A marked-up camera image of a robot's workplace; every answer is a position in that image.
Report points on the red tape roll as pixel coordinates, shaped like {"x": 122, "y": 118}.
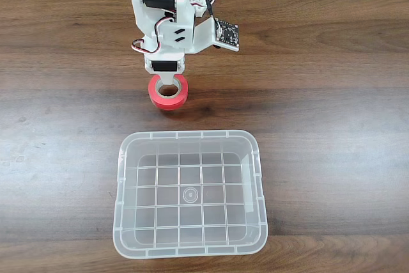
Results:
{"x": 167, "y": 104}

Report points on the clear plastic box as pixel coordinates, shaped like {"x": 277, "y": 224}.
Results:
{"x": 128, "y": 190}

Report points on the wrist camera module on bracket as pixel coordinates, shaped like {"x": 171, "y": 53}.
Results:
{"x": 228, "y": 34}

